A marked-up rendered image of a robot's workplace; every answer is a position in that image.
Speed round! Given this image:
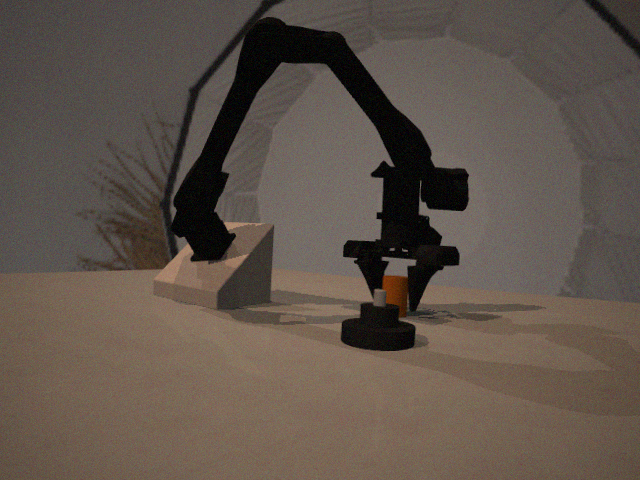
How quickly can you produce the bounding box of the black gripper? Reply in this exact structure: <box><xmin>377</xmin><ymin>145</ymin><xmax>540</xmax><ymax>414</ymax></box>
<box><xmin>343</xmin><ymin>206</ymin><xmax>460</xmax><ymax>312</ymax></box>

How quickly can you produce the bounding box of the black round pedestal with silver shaft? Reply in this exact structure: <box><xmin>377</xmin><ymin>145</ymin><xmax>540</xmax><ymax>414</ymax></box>
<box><xmin>341</xmin><ymin>289</ymin><xmax>416</xmax><ymax>351</ymax></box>

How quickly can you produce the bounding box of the orange knob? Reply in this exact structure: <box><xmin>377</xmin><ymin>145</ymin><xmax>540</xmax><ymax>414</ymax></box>
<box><xmin>382</xmin><ymin>276</ymin><xmax>409</xmax><ymax>318</ymax></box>

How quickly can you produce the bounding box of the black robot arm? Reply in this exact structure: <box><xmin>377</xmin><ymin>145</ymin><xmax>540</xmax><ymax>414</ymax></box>
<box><xmin>170</xmin><ymin>17</ymin><xmax>469</xmax><ymax>262</ymax></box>

